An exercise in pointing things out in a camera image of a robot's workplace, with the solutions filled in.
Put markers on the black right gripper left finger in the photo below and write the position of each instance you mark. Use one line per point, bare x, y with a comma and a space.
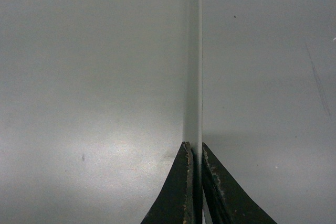
175, 202

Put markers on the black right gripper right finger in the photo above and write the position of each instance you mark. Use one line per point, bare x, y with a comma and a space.
226, 200

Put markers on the grey rectangular serving tray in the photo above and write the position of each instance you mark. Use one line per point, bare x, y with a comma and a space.
95, 95

